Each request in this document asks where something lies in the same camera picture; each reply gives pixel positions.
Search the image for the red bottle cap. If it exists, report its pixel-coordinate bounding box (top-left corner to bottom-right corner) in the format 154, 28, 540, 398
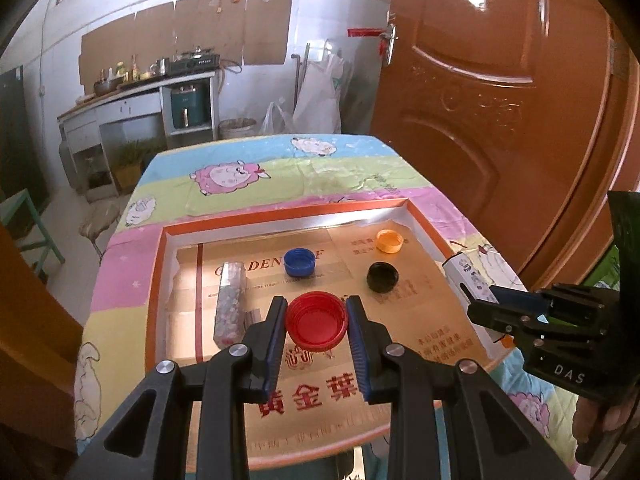
285, 292, 348, 353

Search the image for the black bottle cap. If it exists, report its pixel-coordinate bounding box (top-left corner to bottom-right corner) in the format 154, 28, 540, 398
367, 261, 399, 294

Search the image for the blue bottle cap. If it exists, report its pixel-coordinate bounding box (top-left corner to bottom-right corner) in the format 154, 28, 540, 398
283, 247, 316, 278

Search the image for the orange bottle cap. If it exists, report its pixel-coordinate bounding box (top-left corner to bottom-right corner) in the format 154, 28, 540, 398
375, 229, 405, 255

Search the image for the white hello kitty box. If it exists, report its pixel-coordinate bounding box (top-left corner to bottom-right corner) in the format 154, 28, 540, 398
441, 252, 507, 346

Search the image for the person right hand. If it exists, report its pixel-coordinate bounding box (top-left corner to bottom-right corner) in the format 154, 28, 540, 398
572, 394, 636, 443

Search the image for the orange shallow cardboard tray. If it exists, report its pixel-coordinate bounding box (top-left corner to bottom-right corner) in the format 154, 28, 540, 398
145, 198, 511, 470

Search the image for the colourful cartoon sheep tablecloth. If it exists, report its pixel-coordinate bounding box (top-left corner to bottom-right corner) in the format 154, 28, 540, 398
74, 134, 578, 474

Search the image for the white bucket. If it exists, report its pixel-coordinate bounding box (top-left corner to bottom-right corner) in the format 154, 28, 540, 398
218, 117, 257, 140

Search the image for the white plastic sack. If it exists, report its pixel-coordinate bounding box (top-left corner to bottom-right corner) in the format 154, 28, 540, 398
293, 54, 344, 133

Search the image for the teal air fryer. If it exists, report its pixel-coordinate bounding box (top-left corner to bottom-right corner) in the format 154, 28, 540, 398
170, 84, 208, 129

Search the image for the white kitchen counter cabinet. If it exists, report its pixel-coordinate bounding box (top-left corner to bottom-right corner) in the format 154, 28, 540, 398
58, 70, 221, 192

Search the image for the brown wooden door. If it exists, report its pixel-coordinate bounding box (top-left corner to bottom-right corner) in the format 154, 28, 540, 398
371, 0, 639, 288

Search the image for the green metal stool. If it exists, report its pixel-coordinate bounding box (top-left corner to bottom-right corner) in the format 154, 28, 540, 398
1, 188, 65, 284

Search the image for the black gas stove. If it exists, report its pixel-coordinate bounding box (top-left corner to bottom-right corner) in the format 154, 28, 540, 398
165, 52, 220, 77

